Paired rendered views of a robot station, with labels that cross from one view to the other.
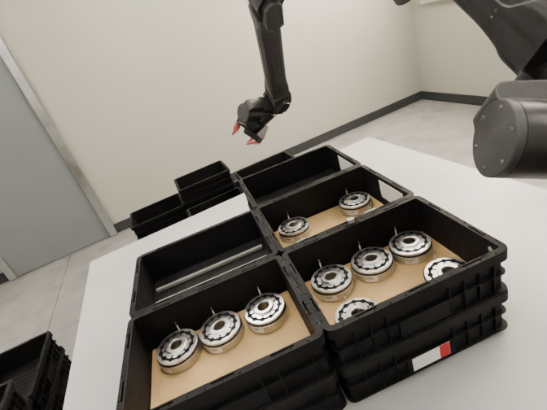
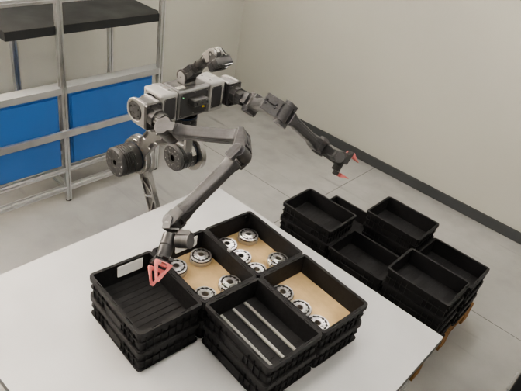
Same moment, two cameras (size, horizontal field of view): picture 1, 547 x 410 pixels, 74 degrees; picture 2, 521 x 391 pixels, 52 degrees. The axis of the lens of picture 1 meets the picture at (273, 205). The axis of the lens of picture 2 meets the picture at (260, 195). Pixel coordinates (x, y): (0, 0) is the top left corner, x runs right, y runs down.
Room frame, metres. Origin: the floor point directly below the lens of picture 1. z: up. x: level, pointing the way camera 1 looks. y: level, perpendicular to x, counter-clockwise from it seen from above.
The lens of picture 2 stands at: (1.97, 1.36, 2.52)
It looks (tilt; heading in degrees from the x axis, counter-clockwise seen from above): 33 degrees down; 230
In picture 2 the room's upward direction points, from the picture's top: 10 degrees clockwise
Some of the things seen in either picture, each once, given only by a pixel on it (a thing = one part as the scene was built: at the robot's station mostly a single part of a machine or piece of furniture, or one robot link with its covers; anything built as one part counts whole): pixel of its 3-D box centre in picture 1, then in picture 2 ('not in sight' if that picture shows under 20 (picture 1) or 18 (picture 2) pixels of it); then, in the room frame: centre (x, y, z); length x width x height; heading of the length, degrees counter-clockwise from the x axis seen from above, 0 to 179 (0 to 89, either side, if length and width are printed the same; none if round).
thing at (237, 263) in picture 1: (208, 272); (260, 330); (0.90, 0.24, 0.87); 0.40 x 0.30 x 0.11; 97
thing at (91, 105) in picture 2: not in sight; (112, 118); (0.55, -2.20, 0.60); 0.72 x 0.03 x 0.56; 13
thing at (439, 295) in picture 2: not in sight; (417, 302); (-0.40, 0.17, 0.37); 0.40 x 0.30 x 0.45; 103
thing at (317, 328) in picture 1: (215, 329); (312, 292); (0.60, 0.20, 0.92); 0.40 x 0.30 x 0.02; 97
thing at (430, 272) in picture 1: (448, 272); (248, 234); (0.59, -0.31, 0.86); 0.10 x 0.10 x 0.01
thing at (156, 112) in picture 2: not in sight; (157, 119); (1.00, -0.57, 1.45); 0.09 x 0.08 x 0.12; 13
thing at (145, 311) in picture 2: (299, 186); (144, 299); (1.25, -0.12, 0.87); 0.40 x 0.30 x 0.11; 97
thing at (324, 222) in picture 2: not in sight; (312, 235); (-0.22, -0.61, 0.37); 0.40 x 0.30 x 0.45; 103
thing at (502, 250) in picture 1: (381, 255); (253, 242); (0.65, -0.19, 0.92); 0.40 x 0.30 x 0.02; 97
